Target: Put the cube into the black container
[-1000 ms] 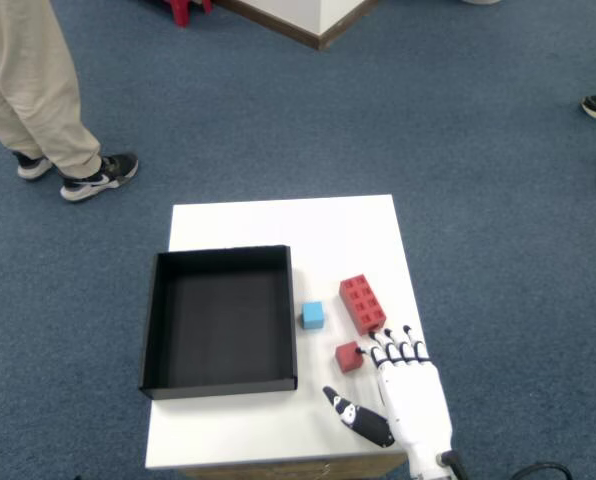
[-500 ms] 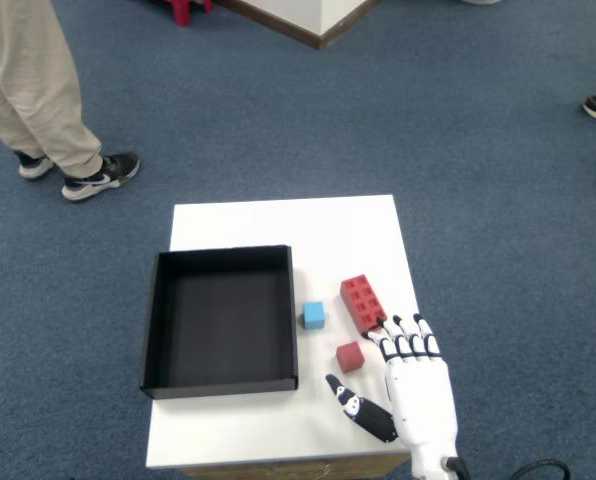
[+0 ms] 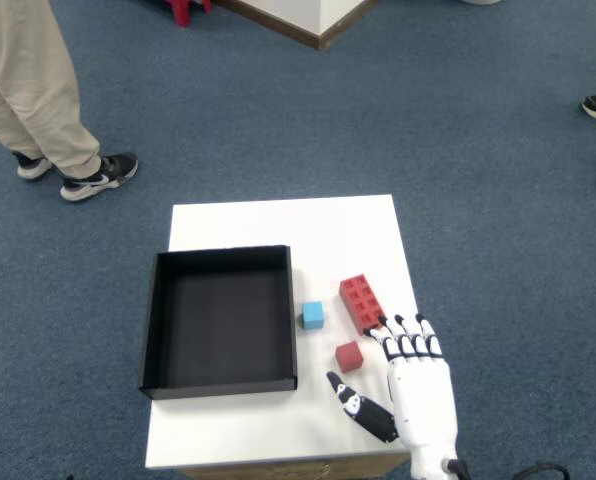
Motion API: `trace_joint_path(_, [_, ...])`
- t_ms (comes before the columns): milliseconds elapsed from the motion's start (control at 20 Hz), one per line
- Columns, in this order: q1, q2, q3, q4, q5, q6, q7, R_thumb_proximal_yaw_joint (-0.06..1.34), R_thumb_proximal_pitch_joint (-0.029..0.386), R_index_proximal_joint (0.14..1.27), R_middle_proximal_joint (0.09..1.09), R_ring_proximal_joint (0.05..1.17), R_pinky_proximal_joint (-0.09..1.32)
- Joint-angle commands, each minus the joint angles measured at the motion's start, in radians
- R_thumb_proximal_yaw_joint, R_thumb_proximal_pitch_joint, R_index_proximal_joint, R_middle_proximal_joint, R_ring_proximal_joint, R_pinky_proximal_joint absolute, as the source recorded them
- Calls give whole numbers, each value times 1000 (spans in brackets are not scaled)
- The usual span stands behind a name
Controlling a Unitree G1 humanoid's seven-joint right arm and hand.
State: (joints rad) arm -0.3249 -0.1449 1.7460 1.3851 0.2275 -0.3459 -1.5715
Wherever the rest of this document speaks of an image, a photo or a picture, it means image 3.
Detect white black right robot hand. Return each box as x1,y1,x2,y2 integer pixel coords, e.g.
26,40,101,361
326,313,460,479

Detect small red cube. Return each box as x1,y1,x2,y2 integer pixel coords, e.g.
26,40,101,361
334,341,365,374

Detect small blue cube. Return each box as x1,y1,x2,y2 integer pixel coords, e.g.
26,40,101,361
300,300,326,330

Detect black open cardboard box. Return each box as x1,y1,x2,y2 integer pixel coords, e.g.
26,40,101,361
138,244,299,401

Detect red brick block with holes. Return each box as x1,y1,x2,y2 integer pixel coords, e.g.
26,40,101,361
339,273,388,336

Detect black white sneaker with swoosh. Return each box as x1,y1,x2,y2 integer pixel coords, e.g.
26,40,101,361
60,151,140,203

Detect white plinth with brown baseboard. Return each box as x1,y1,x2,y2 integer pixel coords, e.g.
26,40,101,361
212,0,379,51

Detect red stool leg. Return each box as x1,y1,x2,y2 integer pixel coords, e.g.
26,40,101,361
165,0,213,27

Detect beige trousers of person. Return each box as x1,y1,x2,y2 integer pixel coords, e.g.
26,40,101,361
0,0,103,180

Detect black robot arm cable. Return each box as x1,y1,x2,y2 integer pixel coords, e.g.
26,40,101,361
440,457,572,480

